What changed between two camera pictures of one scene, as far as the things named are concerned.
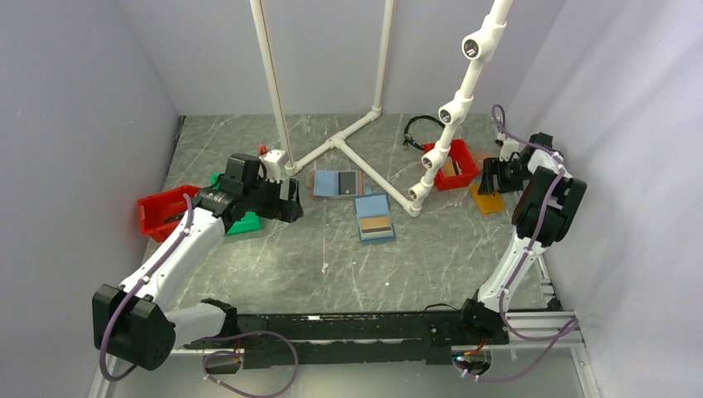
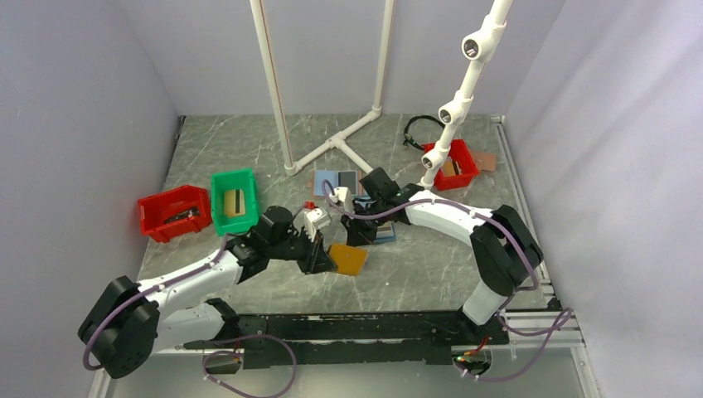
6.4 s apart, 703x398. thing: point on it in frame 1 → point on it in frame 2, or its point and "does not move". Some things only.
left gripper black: x=284 y=211 → x=316 y=259
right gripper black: x=492 y=167 → x=356 y=234
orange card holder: x=488 y=203 → x=350 y=259
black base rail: x=364 y=339 does not move
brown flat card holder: x=478 y=158 does not move
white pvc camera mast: x=475 y=49 does not move
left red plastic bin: x=162 y=212 does not move
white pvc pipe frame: x=337 y=140 does not move
